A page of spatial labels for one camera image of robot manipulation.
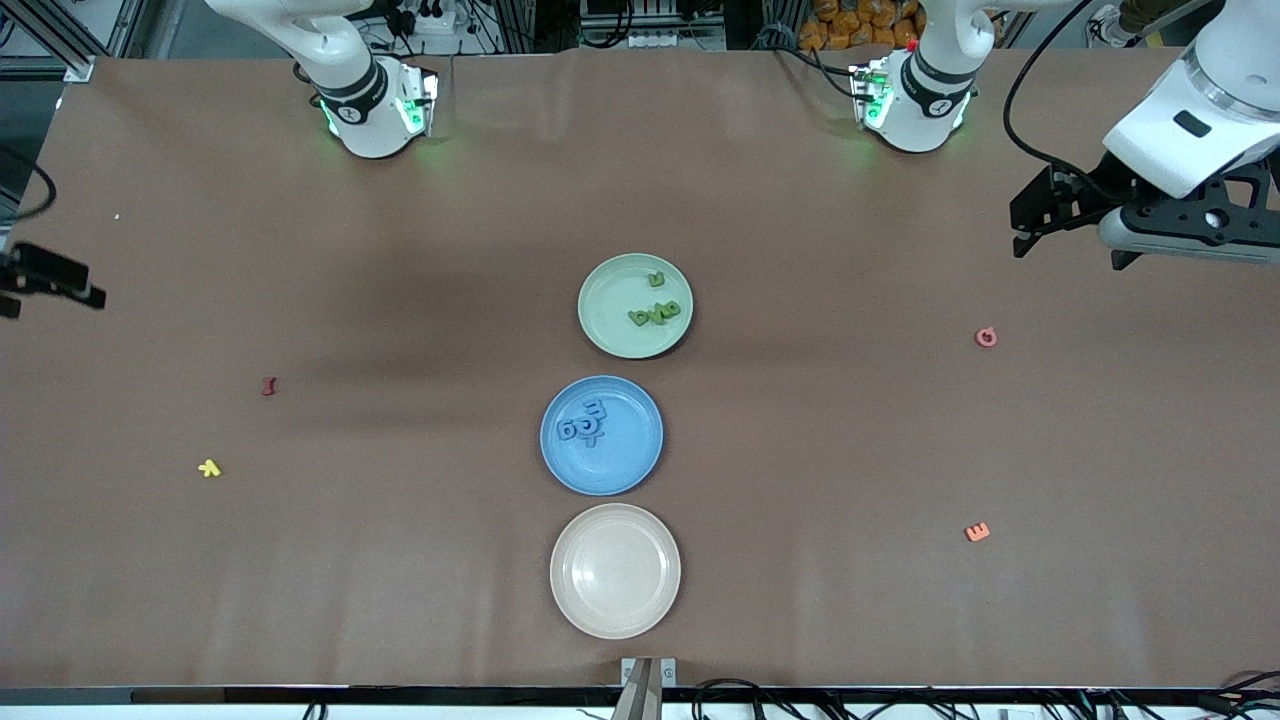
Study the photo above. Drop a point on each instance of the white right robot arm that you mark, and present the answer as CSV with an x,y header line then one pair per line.
x,y
370,110

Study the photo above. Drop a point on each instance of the metal table edge bracket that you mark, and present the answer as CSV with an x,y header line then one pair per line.
x,y
668,672

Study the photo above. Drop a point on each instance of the blue foam letter G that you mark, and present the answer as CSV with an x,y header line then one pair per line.
x,y
584,428

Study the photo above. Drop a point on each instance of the beige round plate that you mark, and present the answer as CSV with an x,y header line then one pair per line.
x,y
615,570

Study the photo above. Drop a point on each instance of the green foam letter N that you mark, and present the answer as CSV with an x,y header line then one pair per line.
x,y
655,315

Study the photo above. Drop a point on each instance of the yellow foam letter K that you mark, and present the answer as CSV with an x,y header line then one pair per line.
x,y
209,467

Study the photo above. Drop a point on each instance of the green round plate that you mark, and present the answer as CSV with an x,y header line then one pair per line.
x,y
610,335

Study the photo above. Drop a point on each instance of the tan upright post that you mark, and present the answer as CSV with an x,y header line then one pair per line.
x,y
640,700

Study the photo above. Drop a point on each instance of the blue foam letter a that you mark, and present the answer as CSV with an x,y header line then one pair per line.
x,y
565,432

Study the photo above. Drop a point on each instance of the black table edge strip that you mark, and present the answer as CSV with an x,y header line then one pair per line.
x,y
400,694

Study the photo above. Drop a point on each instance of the blue round plate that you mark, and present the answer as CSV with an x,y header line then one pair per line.
x,y
620,465

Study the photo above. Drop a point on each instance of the pink foam letter Q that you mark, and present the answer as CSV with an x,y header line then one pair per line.
x,y
986,337

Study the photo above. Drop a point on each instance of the white power strip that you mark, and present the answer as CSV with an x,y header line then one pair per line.
x,y
440,20

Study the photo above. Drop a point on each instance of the brown table cover sheet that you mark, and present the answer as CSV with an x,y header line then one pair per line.
x,y
400,600

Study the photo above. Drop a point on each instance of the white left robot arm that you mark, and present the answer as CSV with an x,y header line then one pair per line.
x,y
1190,130

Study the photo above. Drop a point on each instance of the orange foam letter E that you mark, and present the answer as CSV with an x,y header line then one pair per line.
x,y
977,532

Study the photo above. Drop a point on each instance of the blue foam letter E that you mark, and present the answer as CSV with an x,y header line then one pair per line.
x,y
597,408

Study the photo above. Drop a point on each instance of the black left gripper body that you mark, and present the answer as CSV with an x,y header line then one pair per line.
x,y
1094,195

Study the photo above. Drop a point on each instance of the aluminium frame profile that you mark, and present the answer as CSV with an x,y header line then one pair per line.
x,y
75,65

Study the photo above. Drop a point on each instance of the orange packaged goods pile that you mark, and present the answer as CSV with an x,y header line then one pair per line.
x,y
860,25

